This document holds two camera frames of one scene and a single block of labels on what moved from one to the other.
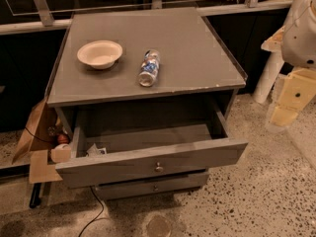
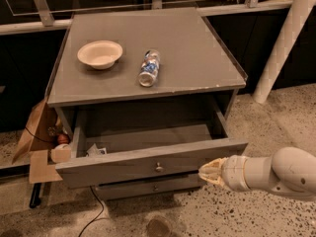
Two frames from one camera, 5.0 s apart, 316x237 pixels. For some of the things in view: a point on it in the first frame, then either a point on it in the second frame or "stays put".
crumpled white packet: x=95 y=152 stays put
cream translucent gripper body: x=300 y=39 -> x=233 y=173
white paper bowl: x=100 y=54 stays put
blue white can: x=149 y=67 stays put
